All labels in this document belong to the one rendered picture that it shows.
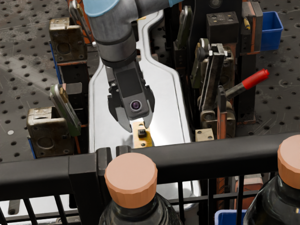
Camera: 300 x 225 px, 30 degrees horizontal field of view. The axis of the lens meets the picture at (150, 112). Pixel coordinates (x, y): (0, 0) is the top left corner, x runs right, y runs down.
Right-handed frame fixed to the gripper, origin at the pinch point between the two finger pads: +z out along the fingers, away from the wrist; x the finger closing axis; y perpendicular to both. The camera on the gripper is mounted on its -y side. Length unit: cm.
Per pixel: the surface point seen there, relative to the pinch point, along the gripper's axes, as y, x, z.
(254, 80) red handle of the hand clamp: -3.6, -25.1, -8.8
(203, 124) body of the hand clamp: -4.1, -13.6, -0.4
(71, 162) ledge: -56, 4, -55
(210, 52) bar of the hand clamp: -2.0, -17.3, -17.4
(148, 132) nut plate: -0.3, -1.9, 1.8
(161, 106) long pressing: 7.6, -6.3, 2.7
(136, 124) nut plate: 3.0, 0.2, 1.6
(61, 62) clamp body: 39.5, 16.6, 7.7
